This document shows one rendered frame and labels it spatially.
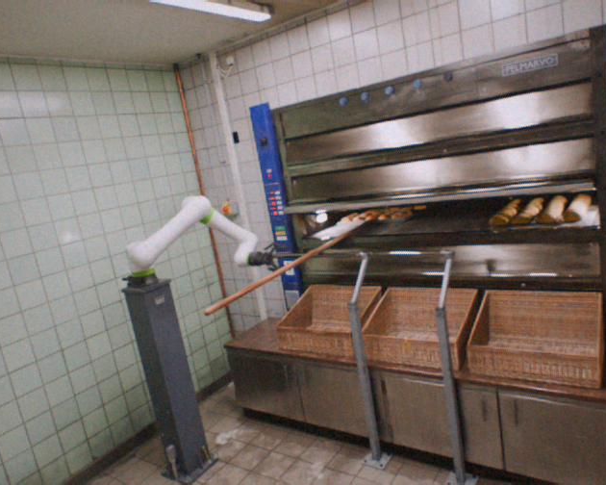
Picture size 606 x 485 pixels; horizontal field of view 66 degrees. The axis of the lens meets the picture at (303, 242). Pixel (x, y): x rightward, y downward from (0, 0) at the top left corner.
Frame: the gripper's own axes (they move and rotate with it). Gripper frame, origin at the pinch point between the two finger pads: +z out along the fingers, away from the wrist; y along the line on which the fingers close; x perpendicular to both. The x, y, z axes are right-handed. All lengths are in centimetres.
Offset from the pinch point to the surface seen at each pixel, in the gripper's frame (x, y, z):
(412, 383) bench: 0, 69, 68
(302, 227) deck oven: -60, -6, -28
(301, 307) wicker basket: -35, 45, -23
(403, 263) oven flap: -54, 19, 48
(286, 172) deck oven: -56, -47, -31
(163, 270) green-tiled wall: -3, 9, -119
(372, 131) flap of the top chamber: -56, -63, 39
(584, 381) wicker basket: -5, 59, 146
